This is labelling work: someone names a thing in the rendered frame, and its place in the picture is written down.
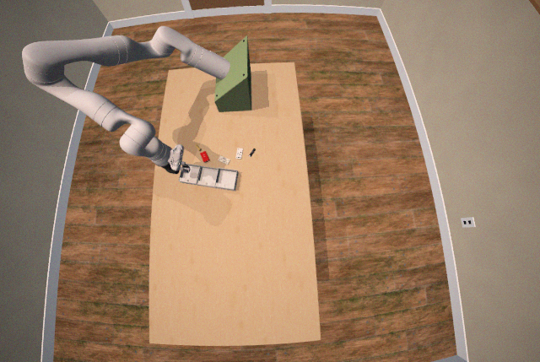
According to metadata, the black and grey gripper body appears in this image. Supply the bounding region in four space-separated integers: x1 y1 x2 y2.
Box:
153 144 184 174

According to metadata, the grey rack of three labelled bins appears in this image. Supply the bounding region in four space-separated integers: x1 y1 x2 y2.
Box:
179 164 239 191

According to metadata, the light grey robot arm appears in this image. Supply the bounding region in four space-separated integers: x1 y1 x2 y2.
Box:
22 26 230 161

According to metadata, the red 9 v battery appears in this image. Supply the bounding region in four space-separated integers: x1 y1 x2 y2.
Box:
200 151 209 163

